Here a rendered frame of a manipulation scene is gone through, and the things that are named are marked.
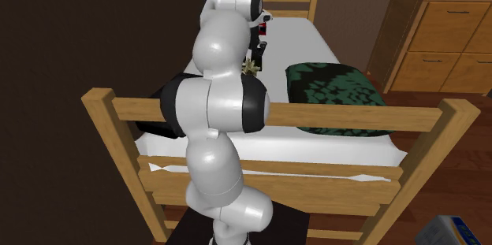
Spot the small yellowish green plant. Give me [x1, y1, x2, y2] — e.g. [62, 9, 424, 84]
[240, 58, 262, 76]

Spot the wooden bed with white mattress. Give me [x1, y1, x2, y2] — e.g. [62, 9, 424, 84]
[80, 0, 482, 245]

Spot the green black patterned pillow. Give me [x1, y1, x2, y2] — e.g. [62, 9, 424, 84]
[285, 61, 395, 138]

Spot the dark robot stand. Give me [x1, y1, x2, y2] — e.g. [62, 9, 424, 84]
[165, 200, 311, 245]

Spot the wooden chest of drawers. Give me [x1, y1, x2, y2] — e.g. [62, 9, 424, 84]
[366, 0, 492, 96]

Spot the grey blue box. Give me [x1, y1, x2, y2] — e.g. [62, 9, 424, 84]
[413, 214, 483, 245]

